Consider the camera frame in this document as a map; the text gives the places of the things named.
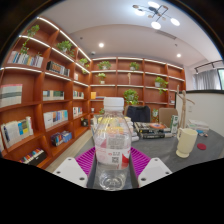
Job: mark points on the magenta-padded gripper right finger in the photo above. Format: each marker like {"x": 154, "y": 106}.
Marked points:
{"x": 155, "y": 170}

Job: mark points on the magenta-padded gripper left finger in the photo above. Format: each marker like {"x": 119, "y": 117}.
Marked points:
{"x": 71, "y": 170}

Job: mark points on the clear plastic water bottle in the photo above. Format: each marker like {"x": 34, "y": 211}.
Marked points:
{"x": 112, "y": 143}

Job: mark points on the stack of dark books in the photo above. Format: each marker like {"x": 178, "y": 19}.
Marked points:
{"x": 150, "y": 130}

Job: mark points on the tall green-white carton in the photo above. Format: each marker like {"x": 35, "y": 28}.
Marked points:
{"x": 174, "y": 125}

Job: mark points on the tan chair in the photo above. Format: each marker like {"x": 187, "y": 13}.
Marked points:
{"x": 166, "y": 116}

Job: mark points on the chair with dark jacket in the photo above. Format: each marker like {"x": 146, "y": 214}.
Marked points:
{"x": 138, "y": 114}

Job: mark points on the small colourful oval badge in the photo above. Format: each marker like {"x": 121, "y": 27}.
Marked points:
{"x": 201, "y": 132}

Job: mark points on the white tissue box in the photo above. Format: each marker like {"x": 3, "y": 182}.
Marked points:
{"x": 198, "y": 126}

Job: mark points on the wooden shelf unit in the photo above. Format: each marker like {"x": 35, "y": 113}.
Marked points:
{"x": 50, "y": 86}

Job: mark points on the grey curtain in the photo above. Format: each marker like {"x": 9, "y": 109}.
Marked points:
{"x": 206, "y": 80}

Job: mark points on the window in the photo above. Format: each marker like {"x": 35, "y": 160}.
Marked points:
{"x": 221, "y": 79}

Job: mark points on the recessed ceiling downlight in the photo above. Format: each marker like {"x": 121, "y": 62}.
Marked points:
{"x": 179, "y": 55}
{"x": 101, "y": 44}

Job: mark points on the multi-bulb ceiling lamp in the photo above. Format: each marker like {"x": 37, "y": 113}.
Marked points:
{"x": 156, "y": 15}

